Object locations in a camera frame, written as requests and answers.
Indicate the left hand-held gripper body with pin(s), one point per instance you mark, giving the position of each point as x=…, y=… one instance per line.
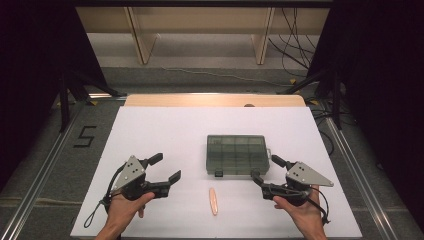
x=131, y=173

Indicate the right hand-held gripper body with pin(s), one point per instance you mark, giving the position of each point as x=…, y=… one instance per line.
x=305, y=176

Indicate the clear grey compartment box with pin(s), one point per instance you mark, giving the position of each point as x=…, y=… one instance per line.
x=236, y=155

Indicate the orange soft lure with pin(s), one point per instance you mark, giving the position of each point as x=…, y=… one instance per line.
x=213, y=201

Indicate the person's right hand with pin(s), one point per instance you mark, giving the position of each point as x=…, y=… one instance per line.
x=306, y=213

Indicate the person's left hand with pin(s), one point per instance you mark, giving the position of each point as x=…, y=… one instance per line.
x=125, y=210

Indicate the white board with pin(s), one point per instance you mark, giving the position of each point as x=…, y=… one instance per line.
x=166, y=133

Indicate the wooden table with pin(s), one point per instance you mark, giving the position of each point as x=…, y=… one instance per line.
x=213, y=100

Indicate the black metal stand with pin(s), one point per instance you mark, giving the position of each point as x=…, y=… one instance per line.
x=71, y=90
x=335, y=96

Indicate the dark curtain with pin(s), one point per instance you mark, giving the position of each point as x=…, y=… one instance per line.
x=30, y=66
x=383, y=83

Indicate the light wooden shelf unit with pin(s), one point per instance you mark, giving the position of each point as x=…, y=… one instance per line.
x=200, y=20

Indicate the metal floor rail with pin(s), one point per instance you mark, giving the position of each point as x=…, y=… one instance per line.
x=40, y=180
x=360, y=180

